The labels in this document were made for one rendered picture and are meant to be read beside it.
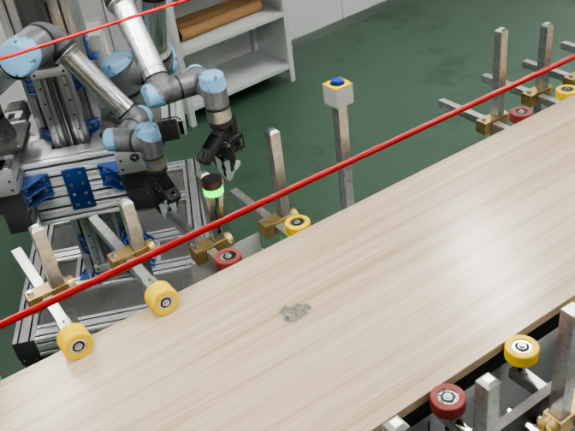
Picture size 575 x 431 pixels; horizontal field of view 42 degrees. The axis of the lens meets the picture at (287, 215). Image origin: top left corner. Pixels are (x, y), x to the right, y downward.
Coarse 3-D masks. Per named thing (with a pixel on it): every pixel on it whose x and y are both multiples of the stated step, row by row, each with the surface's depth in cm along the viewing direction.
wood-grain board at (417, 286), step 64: (512, 128) 261; (384, 192) 237; (448, 192) 233; (512, 192) 229; (256, 256) 217; (320, 256) 214; (384, 256) 210; (448, 256) 207; (512, 256) 204; (128, 320) 200; (192, 320) 197; (256, 320) 194; (320, 320) 192; (384, 320) 189; (448, 320) 186; (512, 320) 184; (0, 384) 186; (64, 384) 183; (128, 384) 181; (192, 384) 178; (256, 384) 176; (320, 384) 174; (384, 384) 171
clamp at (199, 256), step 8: (208, 240) 232; (224, 240) 231; (232, 240) 233; (192, 248) 229; (200, 248) 229; (208, 248) 229; (216, 248) 231; (224, 248) 233; (192, 256) 231; (200, 256) 228; (200, 264) 230
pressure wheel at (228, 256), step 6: (222, 252) 220; (228, 252) 220; (234, 252) 219; (240, 252) 219; (216, 258) 217; (222, 258) 218; (228, 258) 217; (234, 258) 216; (240, 258) 217; (216, 264) 217; (222, 264) 215; (228, 264) 215
